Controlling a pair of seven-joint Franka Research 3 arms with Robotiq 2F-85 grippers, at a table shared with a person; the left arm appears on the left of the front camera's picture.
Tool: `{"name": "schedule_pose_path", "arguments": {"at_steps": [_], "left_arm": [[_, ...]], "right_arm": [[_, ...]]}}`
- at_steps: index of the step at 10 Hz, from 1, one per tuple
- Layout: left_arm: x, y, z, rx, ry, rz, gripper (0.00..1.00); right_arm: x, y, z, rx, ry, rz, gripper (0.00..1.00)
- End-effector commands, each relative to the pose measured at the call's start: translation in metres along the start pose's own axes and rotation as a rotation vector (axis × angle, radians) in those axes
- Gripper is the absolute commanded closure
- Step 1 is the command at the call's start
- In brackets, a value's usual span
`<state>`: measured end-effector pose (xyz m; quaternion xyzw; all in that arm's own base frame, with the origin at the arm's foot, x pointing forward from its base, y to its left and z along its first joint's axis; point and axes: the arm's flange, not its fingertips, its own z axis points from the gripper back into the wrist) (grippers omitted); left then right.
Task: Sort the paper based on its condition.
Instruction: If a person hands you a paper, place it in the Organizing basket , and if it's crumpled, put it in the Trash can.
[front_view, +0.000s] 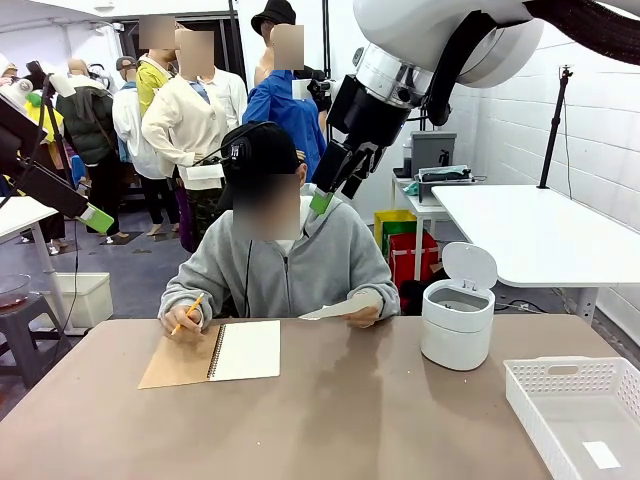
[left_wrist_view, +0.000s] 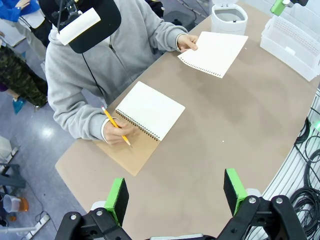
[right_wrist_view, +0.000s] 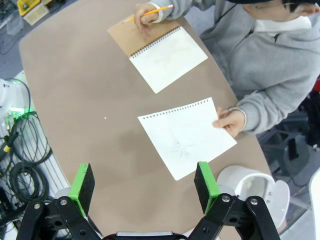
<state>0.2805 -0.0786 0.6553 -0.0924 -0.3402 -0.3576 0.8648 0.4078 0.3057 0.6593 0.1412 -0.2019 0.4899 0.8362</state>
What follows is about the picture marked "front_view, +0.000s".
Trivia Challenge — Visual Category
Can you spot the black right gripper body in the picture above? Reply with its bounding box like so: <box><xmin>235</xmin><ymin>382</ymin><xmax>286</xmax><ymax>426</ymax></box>
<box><xmin>325</xmin><ymin>73</ymin><xmax>426</xmax><ymax>149</ymax></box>

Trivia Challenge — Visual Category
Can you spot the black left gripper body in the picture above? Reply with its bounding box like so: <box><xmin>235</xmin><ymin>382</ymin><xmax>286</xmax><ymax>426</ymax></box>
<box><xmin>0</xmin><ymin>94</ymin><xmax>49</xmax><ymax>174</ymax></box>

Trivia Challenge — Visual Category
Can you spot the white paper sheet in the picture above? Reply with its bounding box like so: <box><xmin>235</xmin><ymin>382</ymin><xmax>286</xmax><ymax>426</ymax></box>
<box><xmin>298</xmin><ymin>292</ymin><xmax>382</xmax><ymax>322</ymax></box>

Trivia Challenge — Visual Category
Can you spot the yellow pencil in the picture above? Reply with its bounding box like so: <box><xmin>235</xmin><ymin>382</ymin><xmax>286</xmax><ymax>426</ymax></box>
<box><xmin>170</xmin><ymin>293</ymin><xmax>206</xmax><ymax>337</ymax></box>

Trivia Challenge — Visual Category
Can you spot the spiral notebook with brown cover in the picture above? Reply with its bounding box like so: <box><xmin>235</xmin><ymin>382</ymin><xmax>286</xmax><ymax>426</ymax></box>
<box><xmin>138</xmin><ymin>319</ymin><xmax>282</xmax><ymax>390</ymax></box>

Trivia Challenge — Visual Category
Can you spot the person's right forearm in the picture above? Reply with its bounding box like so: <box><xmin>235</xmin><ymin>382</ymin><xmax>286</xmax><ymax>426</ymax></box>
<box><xmin>158</xmin><ymin>287</ymin><xmax>206</xmax><ymax>321</ymax></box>

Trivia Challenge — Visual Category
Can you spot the person's left forearm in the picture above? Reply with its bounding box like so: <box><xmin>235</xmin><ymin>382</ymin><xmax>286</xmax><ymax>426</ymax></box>
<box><xmin>349</xmin><ymin>282</ymin><xmax>401</xmax><ymax>321</ymax></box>

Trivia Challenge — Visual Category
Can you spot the person's left hand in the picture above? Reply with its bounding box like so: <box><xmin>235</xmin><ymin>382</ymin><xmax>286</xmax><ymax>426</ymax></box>
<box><xmin>346</xmin><ymin>303</ymin><xmax>382</xmax><ymax>330</ymax></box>

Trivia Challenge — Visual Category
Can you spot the person's right hand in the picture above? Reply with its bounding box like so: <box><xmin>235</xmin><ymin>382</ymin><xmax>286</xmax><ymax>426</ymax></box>
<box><xmin>162</xmin><ymin>303</ymin><xmax>204</xmax><ymax>342</ymax></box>

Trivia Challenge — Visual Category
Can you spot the white desk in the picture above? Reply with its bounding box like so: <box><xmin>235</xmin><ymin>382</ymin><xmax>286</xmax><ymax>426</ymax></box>
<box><xmin>0</xmin><ymin>195</ymin><xmax>74</xmax><ymax>336</ymax></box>

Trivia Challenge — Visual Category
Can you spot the yellow bag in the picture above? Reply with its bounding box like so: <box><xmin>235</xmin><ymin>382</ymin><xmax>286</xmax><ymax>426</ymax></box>
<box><xmin>374</xmin><ymin>209</ymin><xmax>419</xmax><ymax>261</ymax></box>

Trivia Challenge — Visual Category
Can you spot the black baseball cap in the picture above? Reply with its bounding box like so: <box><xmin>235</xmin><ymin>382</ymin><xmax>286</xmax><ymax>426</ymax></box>
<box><xmin>218</xmin><ymin>121</ymin><xmax>305</xmax><ymax>177</ymax></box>

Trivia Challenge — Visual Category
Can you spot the green bag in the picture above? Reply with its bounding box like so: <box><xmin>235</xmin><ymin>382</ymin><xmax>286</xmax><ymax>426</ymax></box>
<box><xmin>382</xmin><ymin>219</ymin><xmax>426</xmax><ymax>246</ymax></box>

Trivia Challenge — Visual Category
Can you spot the grey box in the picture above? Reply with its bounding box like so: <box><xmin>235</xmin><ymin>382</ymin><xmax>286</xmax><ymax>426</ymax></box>
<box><xmin>410</xmin><ymin>130</ymin><xmax>459</xmax><ymax>179</ymax></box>

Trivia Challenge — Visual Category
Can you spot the small white table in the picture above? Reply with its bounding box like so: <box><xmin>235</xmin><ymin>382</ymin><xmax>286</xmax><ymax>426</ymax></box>
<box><xmin>391</xmin><ymin>172</ymin><xmax>451</xmax><ymax>284</ymax></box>

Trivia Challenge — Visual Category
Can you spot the mannequin in blue shirt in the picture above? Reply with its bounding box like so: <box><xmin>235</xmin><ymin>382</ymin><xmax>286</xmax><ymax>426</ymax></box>
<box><xmin>242</xmin><ymin>0</ymin><xmax>337</xmax><ymax>194</ymax></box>

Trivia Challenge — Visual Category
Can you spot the grey metal tray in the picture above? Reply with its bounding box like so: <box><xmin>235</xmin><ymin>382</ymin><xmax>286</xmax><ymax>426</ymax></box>
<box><xmin>417</xmin><ymin>166</ymin><xmax>487</xmax><ymax>204</ymax></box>

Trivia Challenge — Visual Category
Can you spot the black vertical pole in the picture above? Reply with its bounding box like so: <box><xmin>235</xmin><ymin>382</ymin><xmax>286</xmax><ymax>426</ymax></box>
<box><xmin>322</xmin><ymin>0</ymin><xmax>336</xmax><ymax>199</ymax></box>

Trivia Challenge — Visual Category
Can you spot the black headset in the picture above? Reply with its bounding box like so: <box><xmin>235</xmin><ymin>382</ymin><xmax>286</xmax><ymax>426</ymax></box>
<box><xmin>222</xmin><ymin>122</ymin><xmax>279</xmax><ymax>170</ymax></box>

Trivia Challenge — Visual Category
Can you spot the red bag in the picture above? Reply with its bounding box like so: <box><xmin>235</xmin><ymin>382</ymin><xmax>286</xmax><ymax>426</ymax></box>
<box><xmin>388</xmin><ymin>230</ymin><xmax>442</xmax><ymax>301</ymax></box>

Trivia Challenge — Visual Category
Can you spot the person's grey hoodie torso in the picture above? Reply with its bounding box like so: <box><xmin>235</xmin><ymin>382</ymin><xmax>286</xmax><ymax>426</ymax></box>
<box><xmin>158</xmin><ymin>182</ymin><xmax>401</xmax><ymax>321</ymax></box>

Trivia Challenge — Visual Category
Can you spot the glass bowl with reddish content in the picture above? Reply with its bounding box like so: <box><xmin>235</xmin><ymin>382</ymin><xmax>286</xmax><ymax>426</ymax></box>
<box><xmin>0</xmin><ymin>273</ymin><xmax>33</xmax><ymax>310</ymax></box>

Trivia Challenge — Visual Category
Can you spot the white floor bin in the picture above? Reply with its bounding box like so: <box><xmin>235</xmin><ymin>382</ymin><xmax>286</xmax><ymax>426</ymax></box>
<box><xmin>34</xmin><ymin>272</ymin><xmax>114</xmax><ymax>331</ymax></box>

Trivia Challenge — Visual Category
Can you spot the grey stool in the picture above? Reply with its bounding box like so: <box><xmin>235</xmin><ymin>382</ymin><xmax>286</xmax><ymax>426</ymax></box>
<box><xmin>0</xmin><ymin>293</ymin><xmax>74</xmax><ymax>390</ymax></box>

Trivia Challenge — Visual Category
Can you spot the mannequin in yellow jacket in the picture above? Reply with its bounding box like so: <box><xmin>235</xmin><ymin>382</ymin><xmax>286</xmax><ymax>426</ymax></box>
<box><xmin>134</xmin><ymin>14</ymin><xmax>177</xmax><ymax>119</ymax></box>

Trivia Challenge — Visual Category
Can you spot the black bag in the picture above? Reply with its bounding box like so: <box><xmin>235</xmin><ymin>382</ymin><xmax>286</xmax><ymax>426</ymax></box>
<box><xmin>399</xmin><ymin>264</ymin><xmax>446</xmax><ymax>317</ymax></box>

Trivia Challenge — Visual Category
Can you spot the mannequin in cream cardigan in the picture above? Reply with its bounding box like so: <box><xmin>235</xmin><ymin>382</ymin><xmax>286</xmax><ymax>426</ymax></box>
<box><xmin>141</xmin><ymin>29</ymin><xmax>250</xmax><ymax>254</ymax></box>

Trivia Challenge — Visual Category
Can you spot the large white table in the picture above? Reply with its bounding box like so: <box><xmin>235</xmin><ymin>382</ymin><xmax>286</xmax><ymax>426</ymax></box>
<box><xmin>430</xmin><ymin>183</ymin><xmax>640</xmax><ymax>329</ymax></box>

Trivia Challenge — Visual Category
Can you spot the white lidded trash bin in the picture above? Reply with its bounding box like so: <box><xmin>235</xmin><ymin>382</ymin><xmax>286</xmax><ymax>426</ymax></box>
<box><xmin>419</xmin><ymin>241</ymin><xmax>499</xmax><ymax>372</ymax></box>

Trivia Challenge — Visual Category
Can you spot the white perforated plastic basket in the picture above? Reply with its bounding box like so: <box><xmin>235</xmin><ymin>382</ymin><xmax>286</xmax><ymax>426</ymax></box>
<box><xmin>502</xmin><ymin>355</ymin><xmax>640</xmax><ymax>480</ymax></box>

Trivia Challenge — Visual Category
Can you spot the white label in basket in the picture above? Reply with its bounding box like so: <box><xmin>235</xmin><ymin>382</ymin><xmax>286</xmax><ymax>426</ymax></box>
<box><xmin>582</xmin><ymin>440</ymin><xmax>622</xmax><ymax>470</ymax></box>

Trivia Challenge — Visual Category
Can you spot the black camera stand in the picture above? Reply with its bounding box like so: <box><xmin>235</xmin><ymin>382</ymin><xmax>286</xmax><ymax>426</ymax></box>
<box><xmin>24</xmin><ymin>59</ymin><xmax>79</xmax><ymax>194</ymax></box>

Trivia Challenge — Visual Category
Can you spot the head-mounted camera white box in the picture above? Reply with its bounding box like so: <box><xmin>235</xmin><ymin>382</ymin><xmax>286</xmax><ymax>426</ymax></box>
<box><xmin>185</xmin><ymin>152</ymin><xmax>236</xmax><ymax>181</ymax></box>

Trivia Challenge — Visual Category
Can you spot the black headset cable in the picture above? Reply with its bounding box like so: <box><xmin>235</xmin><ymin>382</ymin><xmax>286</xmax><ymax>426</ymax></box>
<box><xmin>243</xmin><ymin>238</ymin><xmax>253</xmax><ymax>317</ymax></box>

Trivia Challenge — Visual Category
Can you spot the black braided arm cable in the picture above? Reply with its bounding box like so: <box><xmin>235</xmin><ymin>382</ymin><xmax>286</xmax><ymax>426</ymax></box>
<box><xmin>424</xmin><ymin>0</ymin><xmax>640</xmax><ymax>127</ymax></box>

